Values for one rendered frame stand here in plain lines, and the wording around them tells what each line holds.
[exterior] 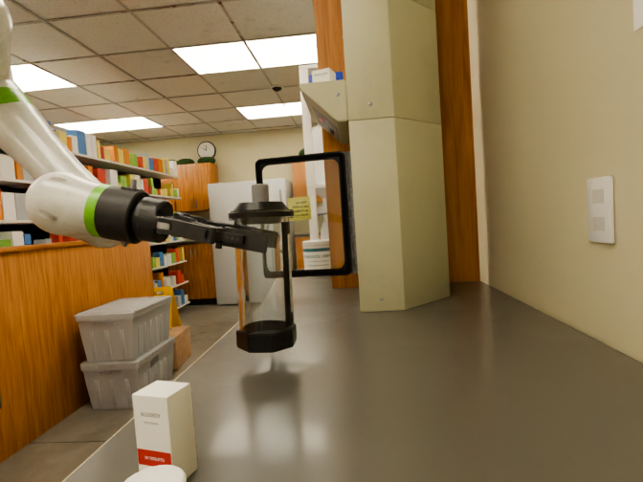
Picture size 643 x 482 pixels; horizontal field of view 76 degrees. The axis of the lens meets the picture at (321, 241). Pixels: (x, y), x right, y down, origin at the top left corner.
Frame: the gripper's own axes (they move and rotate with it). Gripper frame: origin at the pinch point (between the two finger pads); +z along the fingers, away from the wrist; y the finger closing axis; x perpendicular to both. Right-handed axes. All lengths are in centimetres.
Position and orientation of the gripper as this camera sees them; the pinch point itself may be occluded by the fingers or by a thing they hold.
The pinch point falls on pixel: (258, 239)
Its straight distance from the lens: 70.1
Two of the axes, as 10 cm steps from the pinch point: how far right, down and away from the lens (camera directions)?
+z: 9.8, 1.8, -0.6
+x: -1.7, 9.8, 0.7
